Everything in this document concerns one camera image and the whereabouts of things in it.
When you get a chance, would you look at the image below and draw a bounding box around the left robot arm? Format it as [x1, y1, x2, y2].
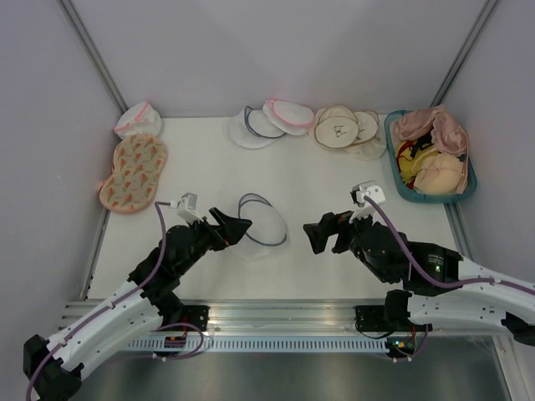
[23, 207, 252, 400]

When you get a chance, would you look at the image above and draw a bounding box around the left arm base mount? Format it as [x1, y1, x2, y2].
[161, 304, 210, 332]

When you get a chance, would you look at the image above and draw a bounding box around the floral patterned laundry bag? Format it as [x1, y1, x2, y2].
[98, 134, 168, 214]

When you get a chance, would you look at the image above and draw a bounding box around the teal plastic basket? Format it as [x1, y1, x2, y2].
[382, 109, 477, 204]

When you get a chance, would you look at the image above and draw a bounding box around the pink-trimmed mesh bag centre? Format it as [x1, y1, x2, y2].
[262, 99, 315, 136]

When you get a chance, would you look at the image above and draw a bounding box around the beige laundry bag front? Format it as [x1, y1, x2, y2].
[311, 104, 359, 150]

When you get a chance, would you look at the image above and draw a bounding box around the left corner aluminium profile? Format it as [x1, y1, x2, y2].
[57, 0, 128, 113]

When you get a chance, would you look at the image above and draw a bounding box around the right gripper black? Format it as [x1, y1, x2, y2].
[302, 202, 390, 282]

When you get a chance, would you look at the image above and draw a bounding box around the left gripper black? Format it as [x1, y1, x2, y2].
[176, 206, 252, 275]

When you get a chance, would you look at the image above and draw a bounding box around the dusty pink bra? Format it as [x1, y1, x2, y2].
[390, 105, 469, 194]

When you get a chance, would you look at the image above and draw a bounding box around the peach bra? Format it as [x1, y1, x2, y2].
[414, 153, 466, 195]

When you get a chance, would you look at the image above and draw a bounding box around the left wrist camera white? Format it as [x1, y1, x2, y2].
[176, 192, 203, 225]

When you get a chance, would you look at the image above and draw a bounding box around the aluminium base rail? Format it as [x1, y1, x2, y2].
[56, 297, 515, 335]

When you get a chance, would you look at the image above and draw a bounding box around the pink-trimmed mesh bag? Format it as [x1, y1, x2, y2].
[113, 101, 162, 140]
[262, 99, 315, 136]

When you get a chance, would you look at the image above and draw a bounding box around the right corner aluminium profile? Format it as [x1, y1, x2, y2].
[431, 0, 502, 107]

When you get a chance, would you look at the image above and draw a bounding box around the beige laundry bag back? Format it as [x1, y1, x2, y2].
[344, 110, 387, 161]

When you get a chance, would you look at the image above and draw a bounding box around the pink-trimmed mesh bag left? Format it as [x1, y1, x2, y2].
[113, 101, 162, 140]

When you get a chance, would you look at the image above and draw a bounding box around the corner aluminium profile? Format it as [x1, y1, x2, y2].
[57, 0, 128, 113]
[431, 0, 502, 107]

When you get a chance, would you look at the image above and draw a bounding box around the blue-trimmed mesh bag centre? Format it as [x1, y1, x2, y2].
[227, 106, 287, 150]

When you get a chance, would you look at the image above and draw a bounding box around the blue-trimmed white mesh laundry bag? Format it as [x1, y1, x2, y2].
[231, 193, 288, 261]

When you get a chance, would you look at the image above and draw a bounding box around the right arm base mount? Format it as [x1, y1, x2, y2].
[353, 305, 399, 339]

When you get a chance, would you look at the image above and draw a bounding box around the beige laundry bag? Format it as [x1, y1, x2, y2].
[311, 104, 359, 150]
[344, 110, 387, 161]

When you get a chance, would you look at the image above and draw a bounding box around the yellow bra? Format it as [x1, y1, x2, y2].
[395, 140, 438, 189]

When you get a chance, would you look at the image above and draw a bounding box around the black bra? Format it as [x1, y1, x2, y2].
[410, 133, 433, 158]

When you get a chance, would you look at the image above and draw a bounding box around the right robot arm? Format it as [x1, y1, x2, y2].
[303, 212, 534, 346]

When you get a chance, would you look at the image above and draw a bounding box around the white slotted cable duct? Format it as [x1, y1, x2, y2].
[125, 334, 414, 354]

